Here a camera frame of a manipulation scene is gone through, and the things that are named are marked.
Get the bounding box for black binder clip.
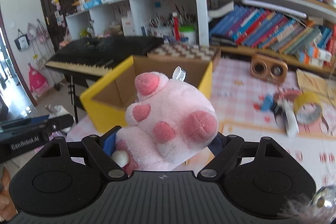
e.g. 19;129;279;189
273;103;285;122

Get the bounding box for dark brown door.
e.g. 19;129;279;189
35;0;84;51

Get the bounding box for yellow cardboard box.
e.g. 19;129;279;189
79;55;214;132

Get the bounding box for black keyboard stand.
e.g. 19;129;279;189
67;74;79;123

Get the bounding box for white tub green lid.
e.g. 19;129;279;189
179;25;197;45

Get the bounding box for white black tote bag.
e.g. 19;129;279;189
14;29;30;52

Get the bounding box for person's left hand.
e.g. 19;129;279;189
0;168;19;223

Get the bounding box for white brush cup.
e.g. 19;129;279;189
150;13;174;39

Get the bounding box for white bookshelf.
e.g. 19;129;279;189
65;0;336;75

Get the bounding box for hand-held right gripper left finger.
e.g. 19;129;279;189
34;126;128;180

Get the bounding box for yellow tape roll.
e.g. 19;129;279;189
293;91;324;125

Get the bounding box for white light bar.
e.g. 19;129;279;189
241;0;307;18

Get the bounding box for wooden chess board box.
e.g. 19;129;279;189
147;44;221;71

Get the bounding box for white red carton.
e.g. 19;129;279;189
121;11;133;36

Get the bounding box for white glue tube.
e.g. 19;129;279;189
281;98;300;138

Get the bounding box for black stapler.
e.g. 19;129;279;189
210;34;238;47

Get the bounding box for black keyboard piano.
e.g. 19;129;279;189
45;35;164;77

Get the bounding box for grey fur pompom charm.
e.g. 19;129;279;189
278;169;336;224

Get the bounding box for blue tissue pack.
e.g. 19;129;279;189
79;0;102;10

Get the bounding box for pink backpack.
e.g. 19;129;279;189
28;63;49;94

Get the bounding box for white plastic bag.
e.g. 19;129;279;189
46;105;71;132

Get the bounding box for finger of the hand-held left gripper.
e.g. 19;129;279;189
31;114;74;134

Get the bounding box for orange white carton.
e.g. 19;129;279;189
297;52;324;68
306;46;332;62

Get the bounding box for red tassel ornament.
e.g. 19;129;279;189
172;12;181;41

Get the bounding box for kraft paper notebooks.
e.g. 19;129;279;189
296;69;336;101

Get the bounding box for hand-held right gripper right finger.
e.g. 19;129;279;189
197;133;290;180

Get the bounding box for brown retro radio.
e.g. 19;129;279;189
249;53;289;85

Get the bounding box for blue plastic packet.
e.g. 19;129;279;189
259;95;275;112

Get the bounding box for row of leaning books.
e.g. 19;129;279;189
209;5;336;67

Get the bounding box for pink plush pig toy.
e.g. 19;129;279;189
112;66;218;172

